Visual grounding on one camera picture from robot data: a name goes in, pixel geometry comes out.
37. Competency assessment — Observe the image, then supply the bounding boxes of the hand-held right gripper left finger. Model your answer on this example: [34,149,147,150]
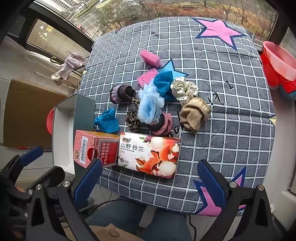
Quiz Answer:
[25,159,103,241]

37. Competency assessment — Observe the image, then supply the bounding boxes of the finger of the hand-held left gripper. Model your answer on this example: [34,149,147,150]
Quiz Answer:
[5,146,44,176]
[22,166,66,197]

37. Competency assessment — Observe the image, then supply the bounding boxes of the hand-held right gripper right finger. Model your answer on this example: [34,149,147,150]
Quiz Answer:
[196,159,275,241]

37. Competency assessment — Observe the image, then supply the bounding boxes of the white storage box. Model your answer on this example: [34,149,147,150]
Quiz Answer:
[52,93,96,175]

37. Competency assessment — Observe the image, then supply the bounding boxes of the small blue cloth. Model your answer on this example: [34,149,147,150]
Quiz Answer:
[94,108,119,133]

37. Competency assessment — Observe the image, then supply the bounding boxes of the beige scrunchie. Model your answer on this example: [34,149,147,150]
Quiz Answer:
[179,97,211,132]

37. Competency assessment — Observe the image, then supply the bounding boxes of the leopard print scrunchie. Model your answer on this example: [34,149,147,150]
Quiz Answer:
[125,97,142,132]

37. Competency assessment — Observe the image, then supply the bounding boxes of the pink and black sock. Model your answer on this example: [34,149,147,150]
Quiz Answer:
[148,113,173,137]

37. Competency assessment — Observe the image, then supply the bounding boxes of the purple and black sock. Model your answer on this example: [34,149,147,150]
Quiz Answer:
[110,85,136,104]

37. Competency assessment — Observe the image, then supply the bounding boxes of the light blue fluffy mesh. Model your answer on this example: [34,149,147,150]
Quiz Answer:
[138,82,165,124]

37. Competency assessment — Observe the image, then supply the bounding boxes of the white polka dot scrunchie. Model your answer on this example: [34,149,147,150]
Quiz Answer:
[170,77,199,103]

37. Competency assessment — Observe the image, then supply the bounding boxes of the large blue cloth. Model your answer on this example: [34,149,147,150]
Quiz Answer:
[153,71,177,102]

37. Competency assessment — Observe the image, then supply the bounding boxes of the pink sponge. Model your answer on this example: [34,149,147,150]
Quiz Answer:
[137,68,160,88]

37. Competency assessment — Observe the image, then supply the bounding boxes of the pink sponge block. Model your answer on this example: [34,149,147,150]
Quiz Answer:
[139,50,162,69]

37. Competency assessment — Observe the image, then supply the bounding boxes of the red patterned carton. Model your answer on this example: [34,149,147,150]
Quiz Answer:
[73,130,121,169]

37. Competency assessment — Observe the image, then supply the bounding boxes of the brown cardboard sheet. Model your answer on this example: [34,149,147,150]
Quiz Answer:
[3,79,74,149]

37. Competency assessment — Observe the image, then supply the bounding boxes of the floral tissue pack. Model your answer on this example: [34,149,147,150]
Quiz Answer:
[117,132,182,179]

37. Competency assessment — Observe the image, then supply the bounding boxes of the grey checked blanket with stars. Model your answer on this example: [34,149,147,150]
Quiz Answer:
[77,16,277,216]

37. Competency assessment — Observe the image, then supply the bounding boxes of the gold metal rack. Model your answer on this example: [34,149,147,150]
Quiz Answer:
[50,51,86,88]

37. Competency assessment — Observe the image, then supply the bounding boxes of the pale pink cloth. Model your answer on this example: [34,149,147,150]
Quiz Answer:
[58,53,87,80]

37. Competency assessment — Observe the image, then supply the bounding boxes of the red plastic basin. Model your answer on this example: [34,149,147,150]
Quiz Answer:
[260,41,296,91]

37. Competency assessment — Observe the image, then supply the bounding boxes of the black cable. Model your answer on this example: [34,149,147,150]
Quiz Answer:
[79,199,130,214]

